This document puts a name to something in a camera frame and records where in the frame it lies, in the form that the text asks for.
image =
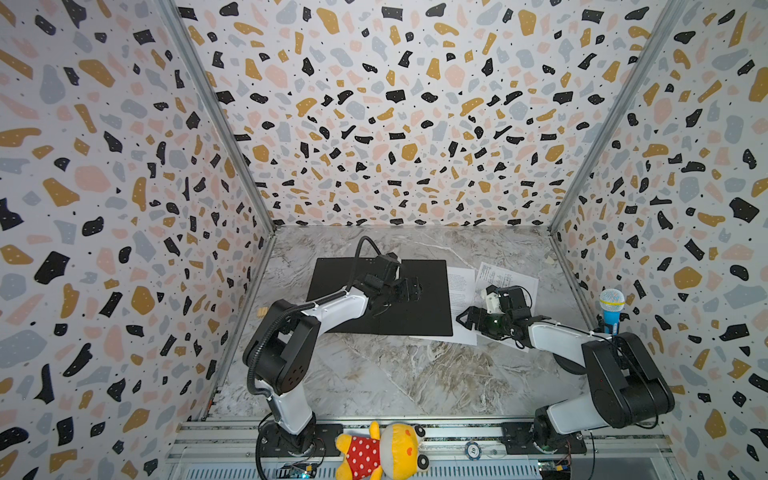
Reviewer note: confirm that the blue toy microphone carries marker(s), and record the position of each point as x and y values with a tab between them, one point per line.
612	302

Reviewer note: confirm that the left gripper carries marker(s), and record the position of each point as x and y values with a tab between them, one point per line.
404	296

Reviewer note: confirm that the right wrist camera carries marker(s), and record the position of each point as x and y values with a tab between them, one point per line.
493	300

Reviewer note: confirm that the yellow plush toy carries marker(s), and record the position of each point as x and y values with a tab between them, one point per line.
391	451

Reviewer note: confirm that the black microphone stand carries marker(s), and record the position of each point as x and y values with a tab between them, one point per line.
571	366

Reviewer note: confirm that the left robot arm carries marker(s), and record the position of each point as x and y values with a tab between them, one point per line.
279	353

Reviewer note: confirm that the text printed paper sheet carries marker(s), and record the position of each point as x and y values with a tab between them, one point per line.
461	285

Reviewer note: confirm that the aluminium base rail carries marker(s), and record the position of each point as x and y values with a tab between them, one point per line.
449	448

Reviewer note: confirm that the orange and black folder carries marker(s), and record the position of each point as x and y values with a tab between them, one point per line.
428	314

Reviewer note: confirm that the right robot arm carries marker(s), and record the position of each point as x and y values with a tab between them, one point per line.
626	388

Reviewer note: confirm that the technical drawing paper sheet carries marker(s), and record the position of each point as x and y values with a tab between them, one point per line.
500	277

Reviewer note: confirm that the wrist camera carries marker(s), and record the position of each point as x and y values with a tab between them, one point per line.
386	266
493	300

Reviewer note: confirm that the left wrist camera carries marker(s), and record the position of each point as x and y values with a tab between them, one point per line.
386	266

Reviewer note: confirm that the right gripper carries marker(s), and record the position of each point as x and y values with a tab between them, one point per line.
480	318

